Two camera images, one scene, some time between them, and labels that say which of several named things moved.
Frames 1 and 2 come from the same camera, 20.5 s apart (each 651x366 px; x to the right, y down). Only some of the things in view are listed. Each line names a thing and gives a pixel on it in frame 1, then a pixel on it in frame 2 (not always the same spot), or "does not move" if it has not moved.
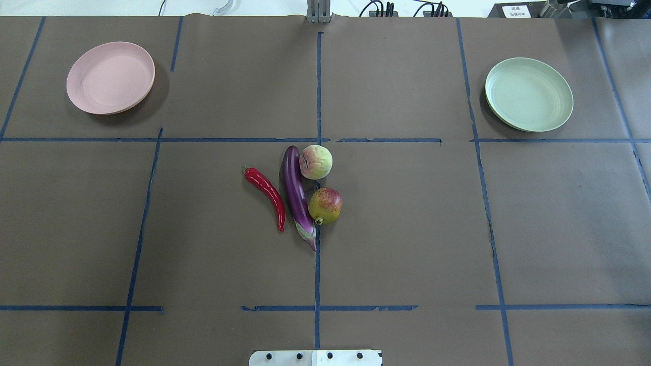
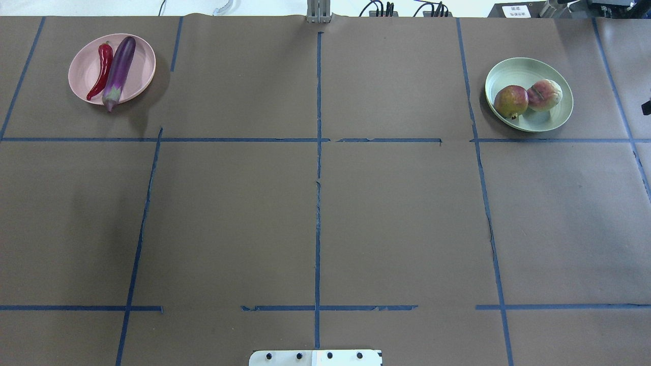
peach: (315, 162) → (544, 95)
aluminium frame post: (318, 11) does not move
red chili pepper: (258, 177) → (106, 56)
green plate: (526, 94) does not move
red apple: (325, 205) → (510, 100)
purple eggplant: (296, 197) → (120, 67)
